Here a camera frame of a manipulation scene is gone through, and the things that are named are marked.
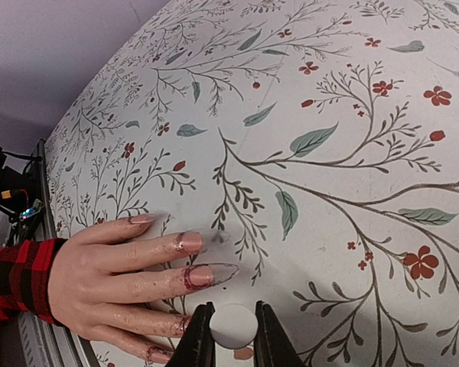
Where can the person's left hand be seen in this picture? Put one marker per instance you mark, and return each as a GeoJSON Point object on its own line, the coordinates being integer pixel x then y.
{"type": "Point", "coordinates": [101, 280]}

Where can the aluminium front frame rail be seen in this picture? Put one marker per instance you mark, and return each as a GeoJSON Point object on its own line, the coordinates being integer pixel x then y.
{"type": "Point", "coordinates": [44, 344]}

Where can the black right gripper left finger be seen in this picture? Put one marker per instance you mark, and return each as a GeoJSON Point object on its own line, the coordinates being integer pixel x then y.
{"type": "Point", "coordinates": [197, 346]}

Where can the red black plaid sleeve forearm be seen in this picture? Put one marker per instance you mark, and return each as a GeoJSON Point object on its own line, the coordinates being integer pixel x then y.
{"type": "Point", "coordinates": [24, 276]}

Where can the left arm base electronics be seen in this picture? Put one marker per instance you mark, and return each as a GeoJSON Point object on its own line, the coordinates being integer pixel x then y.
{"type": "Point", "coordinates": [21, 195]}

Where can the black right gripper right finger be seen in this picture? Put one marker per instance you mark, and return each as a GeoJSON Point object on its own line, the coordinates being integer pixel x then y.
{"type": "Point", "coordinates": [272, 347]}

